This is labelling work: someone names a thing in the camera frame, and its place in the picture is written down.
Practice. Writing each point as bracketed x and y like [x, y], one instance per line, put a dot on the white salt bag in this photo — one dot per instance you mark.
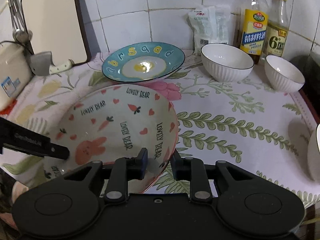
[202, 27]
[222, 25]

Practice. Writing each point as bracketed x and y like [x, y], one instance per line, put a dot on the blue letter egg print plate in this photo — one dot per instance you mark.
[142, 62]

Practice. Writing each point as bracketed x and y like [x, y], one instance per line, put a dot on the yellow label cooking wine bottle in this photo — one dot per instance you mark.
[252, 30]

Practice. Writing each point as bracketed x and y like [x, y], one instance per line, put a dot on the cream rice cooker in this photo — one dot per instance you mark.
[12, 72]

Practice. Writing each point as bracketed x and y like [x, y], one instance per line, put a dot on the white ribbed bowl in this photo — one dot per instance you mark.
[315, 155]
[226, 65]
[283, 77]

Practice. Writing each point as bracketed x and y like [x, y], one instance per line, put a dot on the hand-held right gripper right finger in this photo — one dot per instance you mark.
[178, 170]

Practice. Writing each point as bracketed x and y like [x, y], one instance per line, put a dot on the hanging metal ladles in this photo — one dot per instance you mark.
[18, 20]

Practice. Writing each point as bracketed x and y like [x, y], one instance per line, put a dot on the clear white vinegar bottle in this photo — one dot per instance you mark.
[277, 37]

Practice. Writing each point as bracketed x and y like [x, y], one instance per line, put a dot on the cream cutting board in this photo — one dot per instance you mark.
[55, 22]

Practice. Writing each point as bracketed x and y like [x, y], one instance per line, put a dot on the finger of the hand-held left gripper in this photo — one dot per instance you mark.
[50, 152]

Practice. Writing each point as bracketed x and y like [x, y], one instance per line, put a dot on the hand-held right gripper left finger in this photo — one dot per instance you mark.
[143, 165]

